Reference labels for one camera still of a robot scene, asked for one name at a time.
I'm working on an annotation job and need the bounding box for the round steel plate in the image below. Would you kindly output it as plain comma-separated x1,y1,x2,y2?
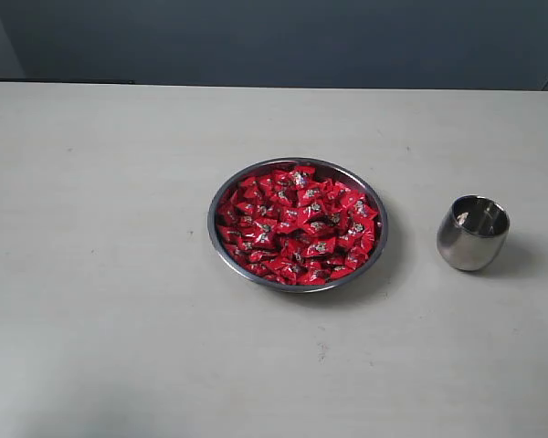
206,156,389,295

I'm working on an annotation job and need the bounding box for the pile of red candies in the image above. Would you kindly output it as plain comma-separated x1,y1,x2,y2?
216,165,379,287

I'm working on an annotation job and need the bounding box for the steel cup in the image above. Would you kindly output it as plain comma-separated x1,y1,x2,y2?
437,194,511,272

